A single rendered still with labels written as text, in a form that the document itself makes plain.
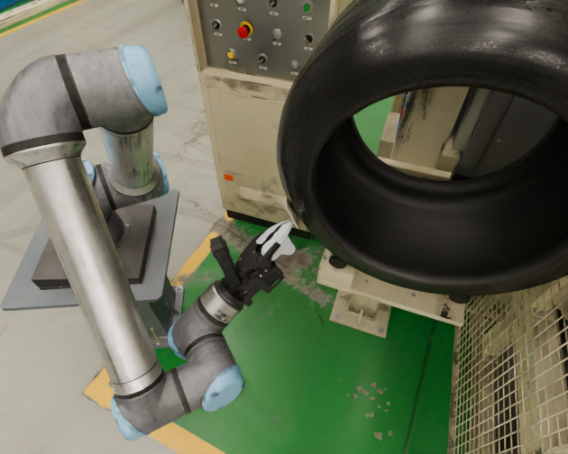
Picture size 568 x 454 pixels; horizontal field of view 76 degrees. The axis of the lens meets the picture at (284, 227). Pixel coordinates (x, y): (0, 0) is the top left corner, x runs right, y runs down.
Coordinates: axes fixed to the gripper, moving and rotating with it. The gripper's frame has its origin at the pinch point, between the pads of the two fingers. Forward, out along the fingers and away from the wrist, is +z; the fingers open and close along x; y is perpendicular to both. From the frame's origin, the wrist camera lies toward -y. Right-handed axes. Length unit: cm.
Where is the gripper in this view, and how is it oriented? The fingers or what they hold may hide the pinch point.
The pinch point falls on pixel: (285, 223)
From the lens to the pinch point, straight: 76.0
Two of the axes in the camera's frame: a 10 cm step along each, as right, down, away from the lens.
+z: 6.8, -7.2, -1.6
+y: 6.7, 5.2, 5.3
